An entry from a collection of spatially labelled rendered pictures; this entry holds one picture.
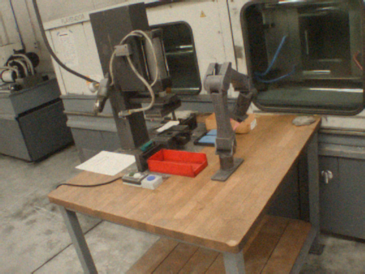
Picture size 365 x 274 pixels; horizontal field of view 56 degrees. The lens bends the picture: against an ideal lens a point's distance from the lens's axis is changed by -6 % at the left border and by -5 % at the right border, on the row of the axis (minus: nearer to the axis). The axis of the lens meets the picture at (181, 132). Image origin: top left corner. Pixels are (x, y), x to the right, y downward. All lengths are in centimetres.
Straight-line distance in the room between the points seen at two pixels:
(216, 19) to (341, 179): 121
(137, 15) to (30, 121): 322
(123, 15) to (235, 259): 118
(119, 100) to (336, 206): 144
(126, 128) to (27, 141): 293
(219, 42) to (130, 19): 73
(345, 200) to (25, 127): 374
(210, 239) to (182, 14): 159
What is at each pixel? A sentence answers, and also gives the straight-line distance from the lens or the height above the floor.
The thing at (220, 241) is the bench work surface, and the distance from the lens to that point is 118.
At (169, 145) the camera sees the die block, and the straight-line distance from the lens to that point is 179.
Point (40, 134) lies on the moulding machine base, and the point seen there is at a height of 36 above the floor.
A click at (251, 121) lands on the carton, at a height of 93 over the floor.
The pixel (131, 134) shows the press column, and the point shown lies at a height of 99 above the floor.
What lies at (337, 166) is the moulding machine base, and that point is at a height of 58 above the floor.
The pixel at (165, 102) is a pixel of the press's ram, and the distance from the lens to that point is 176.
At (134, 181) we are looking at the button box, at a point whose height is 93.
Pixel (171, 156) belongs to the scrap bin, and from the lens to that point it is 174.
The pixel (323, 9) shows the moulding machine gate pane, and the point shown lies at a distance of 196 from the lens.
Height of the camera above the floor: 163
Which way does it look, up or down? 20 degrees down
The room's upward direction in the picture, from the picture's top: 11 degrees counter-clockwise
